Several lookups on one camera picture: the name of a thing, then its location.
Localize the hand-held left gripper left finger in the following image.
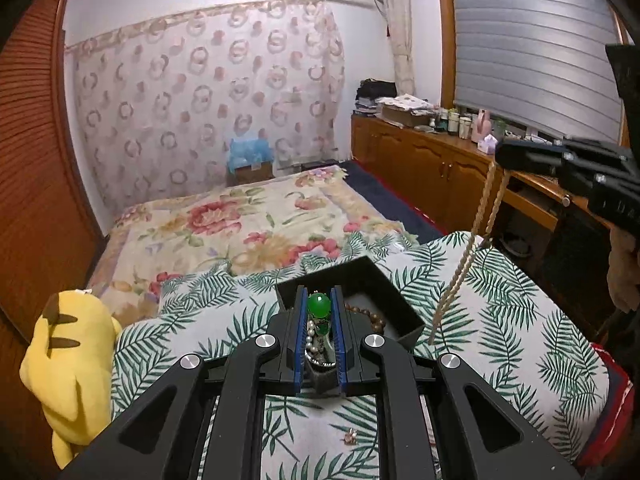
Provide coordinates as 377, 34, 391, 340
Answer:
60, 285, 307, 480

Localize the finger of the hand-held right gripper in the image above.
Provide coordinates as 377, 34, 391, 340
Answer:
495, 136, 633, 163
497, 157, 628, 208

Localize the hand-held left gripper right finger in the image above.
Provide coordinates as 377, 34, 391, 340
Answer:
333, 284, 592, 480

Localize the brown wooden bead bracelet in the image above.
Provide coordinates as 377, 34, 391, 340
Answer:
345, 305, 387, 337

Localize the black box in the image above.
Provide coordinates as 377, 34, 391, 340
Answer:
276, 256, 425, 397

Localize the beige bead necklace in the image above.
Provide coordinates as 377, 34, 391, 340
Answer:
428, 161, 512, 347

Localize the person's right hand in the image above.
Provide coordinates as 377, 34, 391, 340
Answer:
607, 230, 640, 313

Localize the pale desk clutter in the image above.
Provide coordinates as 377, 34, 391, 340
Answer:
492, 119, 566, 147

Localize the pink bottle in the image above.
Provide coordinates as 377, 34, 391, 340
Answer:
472, 108, 492, 142

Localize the group of small bottles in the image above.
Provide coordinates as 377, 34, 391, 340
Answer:
431, 106, 474, 139

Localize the grey window blind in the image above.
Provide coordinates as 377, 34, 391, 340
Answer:
446, 0, 632, 147

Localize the wooden side cabinet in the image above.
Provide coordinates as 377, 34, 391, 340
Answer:
350, 111, 640, 342

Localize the box with floral cloth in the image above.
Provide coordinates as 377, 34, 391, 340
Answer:
375, 95, 437, 129

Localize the floral bed blanket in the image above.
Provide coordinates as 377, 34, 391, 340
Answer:
87, 161, 422, 322

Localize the dark blue blanket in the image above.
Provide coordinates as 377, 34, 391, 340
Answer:
342, 159, 449, 247

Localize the green leaf print cloth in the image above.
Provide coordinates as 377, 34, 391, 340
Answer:
110, 230, 612, 480

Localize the pile of dark clothes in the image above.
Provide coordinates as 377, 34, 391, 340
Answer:
355, 78, 399, 114

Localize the pale wrapped pipe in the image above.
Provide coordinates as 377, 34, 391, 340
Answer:
377, 0, 417, 97

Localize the small brown cardboard box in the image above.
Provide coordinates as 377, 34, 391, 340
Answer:
232, 162, 276, 187

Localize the red blanket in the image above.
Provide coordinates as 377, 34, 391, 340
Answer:
575, 341, 637, 467

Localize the blue plastic bag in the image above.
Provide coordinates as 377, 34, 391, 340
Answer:
227, 136, 274, 172

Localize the yellow plush toy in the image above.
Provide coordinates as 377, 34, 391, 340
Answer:
19, 288, 122, 471

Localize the wooden louvered wardrobe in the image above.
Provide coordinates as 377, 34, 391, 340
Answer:
0, 0, 110, 457

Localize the wooden window frame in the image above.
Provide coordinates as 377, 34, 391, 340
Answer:
434, 0, 457, 110

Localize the patterned wall cloth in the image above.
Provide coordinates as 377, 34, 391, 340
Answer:
64, 0, 347, 222

